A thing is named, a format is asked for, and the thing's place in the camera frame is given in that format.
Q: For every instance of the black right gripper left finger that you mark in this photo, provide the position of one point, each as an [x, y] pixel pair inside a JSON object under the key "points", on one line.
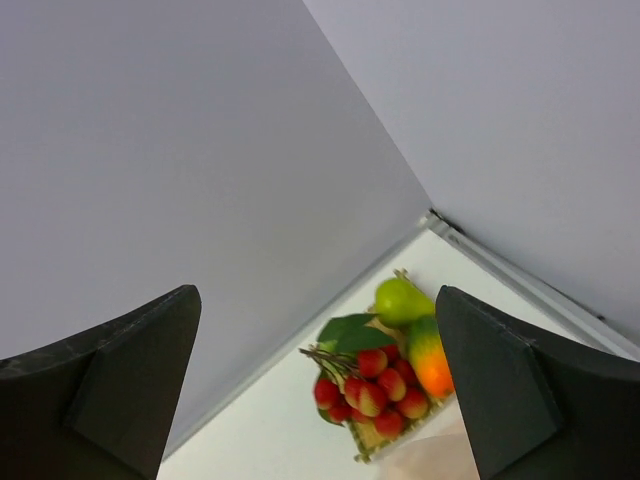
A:
{"points": [[99, 404]]}

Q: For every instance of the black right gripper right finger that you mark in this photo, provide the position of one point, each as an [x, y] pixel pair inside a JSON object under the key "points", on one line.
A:
{"points": [[537, 405]]}

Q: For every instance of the translucent printed plastic bag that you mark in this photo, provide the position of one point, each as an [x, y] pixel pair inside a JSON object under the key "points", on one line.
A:
{"points": [[444, 457]]}

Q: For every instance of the orange green fake mango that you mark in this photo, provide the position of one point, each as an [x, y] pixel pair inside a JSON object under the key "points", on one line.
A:
{"points": [[425, 353]]}

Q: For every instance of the green fake apple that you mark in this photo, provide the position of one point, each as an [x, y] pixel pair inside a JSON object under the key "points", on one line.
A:
{"points": [[398, 303]]}

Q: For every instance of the red fake cherry tomatoes bunch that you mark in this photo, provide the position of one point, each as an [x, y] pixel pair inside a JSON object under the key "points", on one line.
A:
{"points": [[365, 381]]}

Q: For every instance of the yellow woven bamboo mat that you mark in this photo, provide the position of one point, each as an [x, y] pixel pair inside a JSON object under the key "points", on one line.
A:
{"points": [[382, 372]]}

